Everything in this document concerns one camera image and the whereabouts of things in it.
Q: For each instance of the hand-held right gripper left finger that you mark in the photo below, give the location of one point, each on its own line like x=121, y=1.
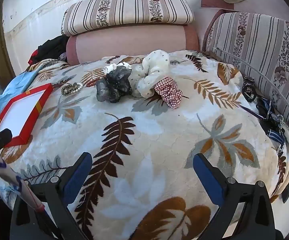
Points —
x=77, y=175

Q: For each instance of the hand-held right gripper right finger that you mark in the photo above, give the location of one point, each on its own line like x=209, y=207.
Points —
x=207, y=177

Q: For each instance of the red-framed white tray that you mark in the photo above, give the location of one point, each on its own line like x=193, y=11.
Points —
x=19, y=115

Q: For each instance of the leopard print scrunchie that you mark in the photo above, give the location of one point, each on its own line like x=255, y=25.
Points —
x=66, y=89

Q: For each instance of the red plaid scrunchie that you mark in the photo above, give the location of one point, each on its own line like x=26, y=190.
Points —
x=168, y=92

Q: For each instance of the grey sheer scrunchie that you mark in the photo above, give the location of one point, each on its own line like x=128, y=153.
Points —
x=112, y=85

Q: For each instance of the large white polka-dot scrunchie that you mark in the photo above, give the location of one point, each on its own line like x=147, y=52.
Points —
x=149, y=80

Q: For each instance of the light blue cloth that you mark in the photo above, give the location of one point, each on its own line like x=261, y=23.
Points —
x=14, y=85

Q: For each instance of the leaf-print blanket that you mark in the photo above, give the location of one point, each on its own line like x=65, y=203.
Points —
x=159, y=135

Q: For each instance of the blue striped cloth band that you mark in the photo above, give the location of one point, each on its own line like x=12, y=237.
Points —
x=274, y=130

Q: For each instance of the red cloth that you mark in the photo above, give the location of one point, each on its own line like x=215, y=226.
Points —
x=32, y=58

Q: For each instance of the black clothes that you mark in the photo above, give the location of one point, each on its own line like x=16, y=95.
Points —
x=52, y=48

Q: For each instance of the lilac cloth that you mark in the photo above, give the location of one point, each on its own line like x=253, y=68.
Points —
x=63, y=55

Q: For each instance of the small white black-dotted scrunchie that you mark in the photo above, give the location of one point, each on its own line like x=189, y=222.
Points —
x=109, y=68

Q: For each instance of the striped floral sofa backrest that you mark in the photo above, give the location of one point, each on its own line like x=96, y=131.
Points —
x=259, y=50

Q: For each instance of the pink bolster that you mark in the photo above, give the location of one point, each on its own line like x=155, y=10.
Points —
x=134, y=42

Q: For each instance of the striped floral cushion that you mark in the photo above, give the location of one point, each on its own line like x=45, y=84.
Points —
x=124, y=12

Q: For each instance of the pink sofa armrest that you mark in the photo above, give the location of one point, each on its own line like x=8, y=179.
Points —
x=259, y=5

